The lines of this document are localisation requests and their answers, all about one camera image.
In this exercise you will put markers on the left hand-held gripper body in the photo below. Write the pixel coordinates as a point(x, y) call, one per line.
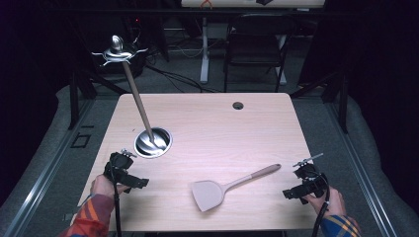
point(123, 173)

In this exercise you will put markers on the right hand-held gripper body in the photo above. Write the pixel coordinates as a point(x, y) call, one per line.
point(309, 184)

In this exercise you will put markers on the metal utensil rack wooden pole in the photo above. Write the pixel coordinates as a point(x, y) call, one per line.
point(140, 105)

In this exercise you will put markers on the beige silicone spatula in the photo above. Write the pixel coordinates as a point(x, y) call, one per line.
point(207, 194)

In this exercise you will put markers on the person's left hand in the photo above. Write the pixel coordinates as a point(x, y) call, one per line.
point(103, 187)

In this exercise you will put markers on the person's right hand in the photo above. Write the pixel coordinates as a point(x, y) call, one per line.
point(329, 204)

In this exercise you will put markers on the black folding chair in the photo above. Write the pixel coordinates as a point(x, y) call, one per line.
point(257, 42)

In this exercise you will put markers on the white desk leg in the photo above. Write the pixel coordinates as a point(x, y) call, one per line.
point(205, 49)

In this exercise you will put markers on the red pliers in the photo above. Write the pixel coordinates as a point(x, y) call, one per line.
point(206, 3)

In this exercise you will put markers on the aluminium floor rail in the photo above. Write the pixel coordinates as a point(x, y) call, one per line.
point(39, 184)
point(369, 184)

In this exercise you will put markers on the black metal stand frame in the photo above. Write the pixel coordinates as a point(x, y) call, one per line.
point(342, 98)
point(74, 95)

